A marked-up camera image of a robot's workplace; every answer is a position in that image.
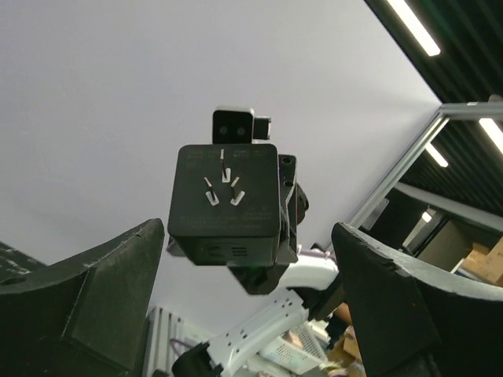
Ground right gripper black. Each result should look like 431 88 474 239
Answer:
229 155 309 295

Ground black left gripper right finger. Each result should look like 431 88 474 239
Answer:
332 223 502 376

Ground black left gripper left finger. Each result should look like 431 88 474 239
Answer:
1 218 164 376

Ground black cube plug adapter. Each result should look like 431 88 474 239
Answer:
167 144 281 267

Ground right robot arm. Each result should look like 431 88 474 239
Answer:
167 144 502 376

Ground cardboard boxes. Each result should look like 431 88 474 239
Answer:
455 238 502 287

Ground ceiling light strip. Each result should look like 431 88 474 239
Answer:
386 0 441 57

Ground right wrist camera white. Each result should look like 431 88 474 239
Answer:
211 106 271 145

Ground aluminium frame post right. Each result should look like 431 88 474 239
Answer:
349 101 502 231

